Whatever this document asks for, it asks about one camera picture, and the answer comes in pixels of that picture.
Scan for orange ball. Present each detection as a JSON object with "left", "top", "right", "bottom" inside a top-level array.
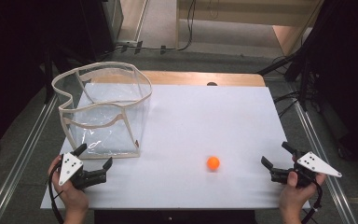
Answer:
[{"left": 206, "top": 156, "right": 221, "bottom": 172}]

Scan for black tripod stand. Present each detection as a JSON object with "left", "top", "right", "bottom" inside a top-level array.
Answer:
[{"left": 256, "top": 31, "right": 313, "bottom": 111}]

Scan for metal floor rail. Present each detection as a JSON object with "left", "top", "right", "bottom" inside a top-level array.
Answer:
[
  {"left": 0, "top": 92, "right": 59, "bottom": 224},
  {"left": 293, "top": 99, "right": 358, "bottom": 224}
]

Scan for black cabinet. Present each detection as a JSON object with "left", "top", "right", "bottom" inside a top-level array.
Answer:
[{"left": 79, "top": 0, "right": 125, "bottom": 62}]

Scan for person's right hand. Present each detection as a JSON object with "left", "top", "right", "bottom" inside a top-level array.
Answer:
[{"left": 279, "top": 171, "right": 327, "bottom": 216}]

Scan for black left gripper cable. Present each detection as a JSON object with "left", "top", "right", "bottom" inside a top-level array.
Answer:
[{"left": 48, "top": 163, "right": 65, "bottom": 224}]

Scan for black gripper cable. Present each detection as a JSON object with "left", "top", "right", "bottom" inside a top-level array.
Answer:
[
  {"left": 48, "top": 163, "right": 65, "bottom": 224},
  {"left": 301, "top": 178, "right": 324, "bottom": 224}
]

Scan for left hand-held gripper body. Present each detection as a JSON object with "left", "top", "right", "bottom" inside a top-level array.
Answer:
[{"left": 58, "top": 151, "right": 108, "bottom": 191}]

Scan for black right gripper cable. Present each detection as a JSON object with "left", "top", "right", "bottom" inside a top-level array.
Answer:
[{"left": 301, "top": 178, "right": 324, "bottom": 224}]

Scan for black hanging cable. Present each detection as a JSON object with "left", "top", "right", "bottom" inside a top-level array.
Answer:
[{"left": 176, "top": 0, "right": 198, "bottom": 52}]

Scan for light wooden shelf unit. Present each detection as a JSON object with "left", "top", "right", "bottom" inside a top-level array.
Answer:
[{"left": 174, "top": 0, "right": 325, "bottom": 58}]

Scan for person's left hand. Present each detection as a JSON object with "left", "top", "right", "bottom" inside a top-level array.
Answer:
[{"left": 48, "top": 154, "right": 90, "bottom": 217}]

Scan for transparent bag with beige trim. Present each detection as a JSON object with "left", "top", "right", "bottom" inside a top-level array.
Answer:
[{"left": 51, "top": 61, "right": 154, "bottom": 160}]

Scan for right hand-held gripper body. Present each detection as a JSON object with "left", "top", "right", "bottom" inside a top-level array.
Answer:
[{"left": 269, "top": 150, "right": 343, "bottom": 189}]

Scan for black floor cable bundle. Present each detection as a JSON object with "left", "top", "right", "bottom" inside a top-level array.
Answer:
[{"left": 272, "top": 89, "right": 302, "bottom": 119}]

